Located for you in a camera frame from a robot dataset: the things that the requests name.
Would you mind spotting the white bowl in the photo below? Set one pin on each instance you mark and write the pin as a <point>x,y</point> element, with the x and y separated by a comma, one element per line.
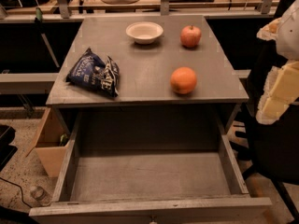
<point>144,33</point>

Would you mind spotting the cardboard box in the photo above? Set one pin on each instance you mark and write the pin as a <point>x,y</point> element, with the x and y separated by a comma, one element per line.
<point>47,143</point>

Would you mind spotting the grey wooden cabinet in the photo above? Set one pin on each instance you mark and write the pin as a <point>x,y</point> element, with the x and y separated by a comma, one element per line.
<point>147,107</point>

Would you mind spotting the black case at left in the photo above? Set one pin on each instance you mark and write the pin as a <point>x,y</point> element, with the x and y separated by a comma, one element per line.
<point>7,135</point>

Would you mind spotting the blue chip bag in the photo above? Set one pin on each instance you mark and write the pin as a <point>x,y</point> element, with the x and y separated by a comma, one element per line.
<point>91,73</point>

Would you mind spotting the grey top drawer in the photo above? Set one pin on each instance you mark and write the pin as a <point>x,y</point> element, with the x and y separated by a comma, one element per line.
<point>137,167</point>

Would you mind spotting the orange fruit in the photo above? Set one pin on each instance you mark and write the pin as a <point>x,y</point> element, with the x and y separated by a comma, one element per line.
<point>183,80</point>

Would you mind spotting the clear plastic bottle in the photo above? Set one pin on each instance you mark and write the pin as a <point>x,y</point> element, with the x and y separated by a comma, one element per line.
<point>38,193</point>

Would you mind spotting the black office chair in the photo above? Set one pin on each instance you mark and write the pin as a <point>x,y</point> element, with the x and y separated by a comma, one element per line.
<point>273,149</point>

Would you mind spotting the red apple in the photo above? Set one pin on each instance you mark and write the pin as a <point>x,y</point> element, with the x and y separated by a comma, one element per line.
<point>190,36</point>

